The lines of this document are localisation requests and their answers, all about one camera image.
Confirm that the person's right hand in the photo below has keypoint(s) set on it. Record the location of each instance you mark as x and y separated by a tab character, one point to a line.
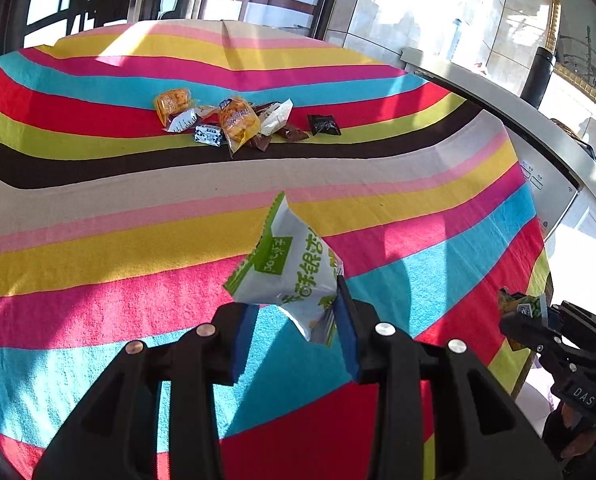
575	440

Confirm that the white green snack packet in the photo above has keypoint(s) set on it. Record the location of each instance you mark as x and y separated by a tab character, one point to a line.
283	270

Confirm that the green pea packet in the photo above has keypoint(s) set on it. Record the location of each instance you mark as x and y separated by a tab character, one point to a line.
520	304

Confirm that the orange cake packet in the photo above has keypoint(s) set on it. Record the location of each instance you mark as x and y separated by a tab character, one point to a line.
172	102

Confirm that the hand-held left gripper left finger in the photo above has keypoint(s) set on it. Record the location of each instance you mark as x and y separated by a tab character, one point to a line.
243	345

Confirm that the striped colourful tablecloth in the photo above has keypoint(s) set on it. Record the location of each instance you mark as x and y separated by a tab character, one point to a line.
103	200

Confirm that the orange bread packet blue label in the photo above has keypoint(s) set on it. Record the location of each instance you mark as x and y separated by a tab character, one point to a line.
235	121

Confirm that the black snack packet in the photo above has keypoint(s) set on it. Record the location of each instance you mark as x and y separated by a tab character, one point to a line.
324	125

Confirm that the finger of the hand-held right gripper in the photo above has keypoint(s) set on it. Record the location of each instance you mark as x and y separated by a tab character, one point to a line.
530	332
580	322

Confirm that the white blue snack packet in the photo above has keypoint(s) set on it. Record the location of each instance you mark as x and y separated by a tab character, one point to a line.
183	121

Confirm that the grey counter ledge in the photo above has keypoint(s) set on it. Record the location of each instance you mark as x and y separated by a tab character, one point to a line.
502	105

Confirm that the blue white candy packet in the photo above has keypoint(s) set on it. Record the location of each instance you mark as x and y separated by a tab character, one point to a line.
208	135

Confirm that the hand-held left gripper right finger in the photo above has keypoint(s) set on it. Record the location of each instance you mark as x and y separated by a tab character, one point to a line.
348	330

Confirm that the gold curved frame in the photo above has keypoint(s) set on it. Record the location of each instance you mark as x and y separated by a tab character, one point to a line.
557	10

